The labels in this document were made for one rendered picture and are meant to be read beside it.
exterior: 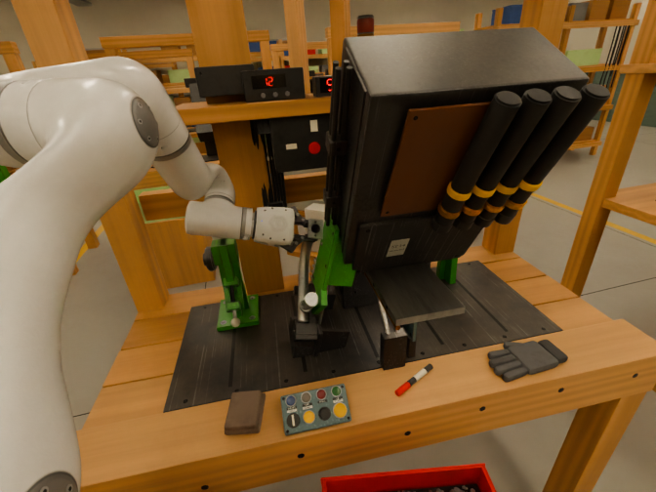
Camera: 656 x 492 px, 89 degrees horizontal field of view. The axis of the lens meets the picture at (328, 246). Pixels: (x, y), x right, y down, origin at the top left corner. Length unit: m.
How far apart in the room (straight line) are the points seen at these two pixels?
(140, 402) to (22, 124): 0.75
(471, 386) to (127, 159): 0.85
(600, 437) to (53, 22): 1.88
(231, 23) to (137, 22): 9.96
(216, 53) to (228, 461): 1.00
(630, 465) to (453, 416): 1.33
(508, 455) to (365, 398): 1.19
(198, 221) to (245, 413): 0.46
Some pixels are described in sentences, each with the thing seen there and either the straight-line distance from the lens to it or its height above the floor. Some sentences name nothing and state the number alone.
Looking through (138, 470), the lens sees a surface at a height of 0.90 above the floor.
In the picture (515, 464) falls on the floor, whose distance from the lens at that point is 1.97.
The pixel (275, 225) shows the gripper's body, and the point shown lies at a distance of 0.87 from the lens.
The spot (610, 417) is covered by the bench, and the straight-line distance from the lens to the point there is 1.37.
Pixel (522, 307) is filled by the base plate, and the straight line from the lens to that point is 1.24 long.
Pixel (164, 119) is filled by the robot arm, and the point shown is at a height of 1.55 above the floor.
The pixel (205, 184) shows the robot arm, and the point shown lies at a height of 1.41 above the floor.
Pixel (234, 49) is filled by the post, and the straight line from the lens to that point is 1.07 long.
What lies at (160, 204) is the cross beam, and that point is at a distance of 1.27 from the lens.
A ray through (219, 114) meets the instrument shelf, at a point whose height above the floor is 1.52.
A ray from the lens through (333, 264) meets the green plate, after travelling 0.84.
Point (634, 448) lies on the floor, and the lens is 2.26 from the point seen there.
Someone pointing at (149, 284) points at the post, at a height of 0.99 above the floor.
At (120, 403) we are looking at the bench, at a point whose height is 0.88.
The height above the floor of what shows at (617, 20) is 1.98.
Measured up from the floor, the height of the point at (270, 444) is 0.90.
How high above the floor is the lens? 1.60
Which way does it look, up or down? 28 degrees down
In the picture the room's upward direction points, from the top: 4 degrees counter-clockwise
